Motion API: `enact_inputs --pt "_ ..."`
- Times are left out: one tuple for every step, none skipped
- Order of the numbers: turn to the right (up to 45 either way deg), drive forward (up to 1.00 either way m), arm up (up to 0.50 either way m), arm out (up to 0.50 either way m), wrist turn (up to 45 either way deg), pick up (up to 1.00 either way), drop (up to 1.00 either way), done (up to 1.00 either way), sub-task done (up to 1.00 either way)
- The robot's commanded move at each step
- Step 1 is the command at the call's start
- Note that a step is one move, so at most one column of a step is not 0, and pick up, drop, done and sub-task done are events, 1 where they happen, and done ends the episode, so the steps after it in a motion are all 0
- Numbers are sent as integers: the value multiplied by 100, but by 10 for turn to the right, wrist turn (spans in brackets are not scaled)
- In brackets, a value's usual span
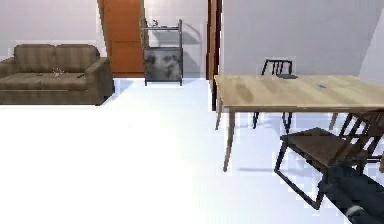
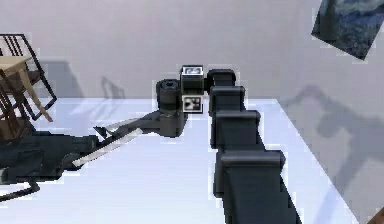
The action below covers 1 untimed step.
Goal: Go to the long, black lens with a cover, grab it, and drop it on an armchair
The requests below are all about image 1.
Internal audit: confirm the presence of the black metal shelf cart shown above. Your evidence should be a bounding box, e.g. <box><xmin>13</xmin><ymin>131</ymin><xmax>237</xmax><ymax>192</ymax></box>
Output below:
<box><xmin>139</xmin><ymin>18</ymin><xmax>184</xmax><ymax>87</ymax></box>

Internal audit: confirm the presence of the black metal chair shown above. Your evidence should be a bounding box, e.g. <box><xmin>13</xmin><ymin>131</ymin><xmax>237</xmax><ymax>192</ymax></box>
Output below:
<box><xmin>252</xmin><ymin>58</ymin><xmax>298</xmax><ymax>135</ymax></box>

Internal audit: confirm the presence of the orange wooden door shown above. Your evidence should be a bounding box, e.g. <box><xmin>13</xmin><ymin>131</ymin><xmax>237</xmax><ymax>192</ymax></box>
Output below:
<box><xmin>96</xmin><ymin>0</ymin><xmax>147</xmax><ymax>79</ymax></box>

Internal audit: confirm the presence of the light wooden dining table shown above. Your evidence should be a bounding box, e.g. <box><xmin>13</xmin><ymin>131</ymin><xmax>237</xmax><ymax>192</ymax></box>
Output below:
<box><xmin>213</xmin><ymin>73</ymin><xmax>384</xmax><ymax>173</ymax></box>

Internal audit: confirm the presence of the brown two-seat sofa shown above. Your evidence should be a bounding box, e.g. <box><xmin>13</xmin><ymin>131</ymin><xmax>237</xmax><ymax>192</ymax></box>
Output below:
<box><xmin>0</xmin><ymin>43</ymin><xmax>116</xmax><ymax>107</ymax></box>

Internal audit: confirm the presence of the dark brown wooden chair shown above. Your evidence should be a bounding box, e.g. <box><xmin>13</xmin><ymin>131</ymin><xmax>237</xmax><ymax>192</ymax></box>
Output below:
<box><xmin>273</xmin><ymin>110</ymin><xmax>384</xmax><ymax>211</ymax></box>

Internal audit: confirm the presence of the brown wooden door frame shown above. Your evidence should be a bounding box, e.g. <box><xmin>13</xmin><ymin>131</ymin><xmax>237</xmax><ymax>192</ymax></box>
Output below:
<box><xmin>205</xmin><ymin>0</ymin><xmax>223</xmax><ymax>112</ymax></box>

